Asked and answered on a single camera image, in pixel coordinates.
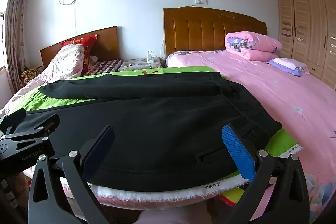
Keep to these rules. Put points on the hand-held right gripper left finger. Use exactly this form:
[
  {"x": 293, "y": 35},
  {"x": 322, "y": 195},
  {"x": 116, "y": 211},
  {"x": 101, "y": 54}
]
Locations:
[{"x": 98, "y": 151}]

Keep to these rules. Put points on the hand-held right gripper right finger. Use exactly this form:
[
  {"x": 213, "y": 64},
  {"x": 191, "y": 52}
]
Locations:
[{"x": 239, "y": 154}]

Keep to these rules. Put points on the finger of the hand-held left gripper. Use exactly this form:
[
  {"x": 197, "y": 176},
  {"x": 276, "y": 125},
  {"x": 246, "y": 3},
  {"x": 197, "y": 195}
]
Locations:
[
  {"x": 44, "y": 125},
  {"x": 11, "y": 119}
]

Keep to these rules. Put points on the black pants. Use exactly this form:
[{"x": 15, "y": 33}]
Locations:
[{"x": 157, "y": 129}]

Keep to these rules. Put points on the green cloth with white edge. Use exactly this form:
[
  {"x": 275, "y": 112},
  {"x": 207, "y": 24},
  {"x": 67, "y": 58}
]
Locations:
[{"x": 31, "y": 103}]

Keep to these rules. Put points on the yellow printed cloth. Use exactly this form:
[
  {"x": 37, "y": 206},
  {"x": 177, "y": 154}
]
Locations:
[{"x": 231, "y": 197}]

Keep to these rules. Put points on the brown and yellow blanket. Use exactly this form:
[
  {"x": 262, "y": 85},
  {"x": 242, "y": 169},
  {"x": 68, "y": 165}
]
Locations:
[{"x": 30, "y": 74}]

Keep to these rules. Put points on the pale pink floral quilt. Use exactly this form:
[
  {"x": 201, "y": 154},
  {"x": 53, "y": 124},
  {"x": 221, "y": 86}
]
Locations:
[{"x": 63, "y": 64}]

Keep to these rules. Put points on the window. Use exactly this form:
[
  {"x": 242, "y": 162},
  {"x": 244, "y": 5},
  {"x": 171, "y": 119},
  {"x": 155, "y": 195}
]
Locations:
[{"x": 2, "y": 40}]

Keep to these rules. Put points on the red checkered bed sheet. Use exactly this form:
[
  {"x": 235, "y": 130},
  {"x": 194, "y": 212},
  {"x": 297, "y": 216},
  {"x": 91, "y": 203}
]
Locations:
[{"x": 105, "y": 66}]

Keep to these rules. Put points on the pink patterned curtain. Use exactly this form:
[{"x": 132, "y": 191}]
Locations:
[{"x": 15, "y": 29}]

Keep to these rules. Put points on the red patterned pillow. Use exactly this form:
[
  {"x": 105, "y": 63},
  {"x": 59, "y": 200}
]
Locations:
[{"x": 84, "y": 43}]

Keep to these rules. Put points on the nightstand with floral cloth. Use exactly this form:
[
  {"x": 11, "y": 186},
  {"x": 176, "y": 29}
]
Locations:
[{"x": 134, "y": 65}]

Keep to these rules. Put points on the purple and white pillow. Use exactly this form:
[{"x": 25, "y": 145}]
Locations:
[{"x": 288, "y": 64}]

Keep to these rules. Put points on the plain brown wooden headboard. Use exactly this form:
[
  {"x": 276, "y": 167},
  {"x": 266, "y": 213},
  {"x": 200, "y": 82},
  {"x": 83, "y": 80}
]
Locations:
[{"x": 107, "y": 43}]

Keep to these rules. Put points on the white charger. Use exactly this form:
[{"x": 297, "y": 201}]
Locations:
[{"x": 150, "y": 58}]

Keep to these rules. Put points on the folded pink quilt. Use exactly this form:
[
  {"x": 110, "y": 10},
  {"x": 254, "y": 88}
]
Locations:
[{"x": 257, "y": 43}]

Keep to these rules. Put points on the padded orange wooden headboard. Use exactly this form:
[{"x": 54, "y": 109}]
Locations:
[{"x": 204, "y": 29}]

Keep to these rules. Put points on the light wooden wardrobe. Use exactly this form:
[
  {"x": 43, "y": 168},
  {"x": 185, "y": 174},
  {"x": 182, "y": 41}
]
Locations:
[{"x": 309, "y": 24}]

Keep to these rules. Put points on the white wall socket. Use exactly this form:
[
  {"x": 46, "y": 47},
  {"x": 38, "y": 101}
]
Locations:
[{"x": 201, "y": 0}]

